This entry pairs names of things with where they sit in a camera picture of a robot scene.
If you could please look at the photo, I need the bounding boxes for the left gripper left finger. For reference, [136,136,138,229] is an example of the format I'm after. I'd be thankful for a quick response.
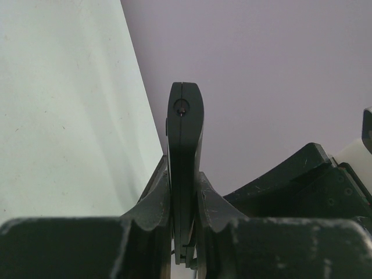
[1,158,171,278]

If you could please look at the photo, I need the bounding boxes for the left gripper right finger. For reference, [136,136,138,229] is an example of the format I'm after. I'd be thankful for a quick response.
[196,174,371,278]

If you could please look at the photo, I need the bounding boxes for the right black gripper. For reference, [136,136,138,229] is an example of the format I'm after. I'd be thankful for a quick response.
[224,142,371,219]

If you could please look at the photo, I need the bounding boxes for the black remote control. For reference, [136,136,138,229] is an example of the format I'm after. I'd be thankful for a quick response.
[166,82,204,268]

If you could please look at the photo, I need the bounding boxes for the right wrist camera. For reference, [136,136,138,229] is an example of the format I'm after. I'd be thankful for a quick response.
[333,107,371,204]

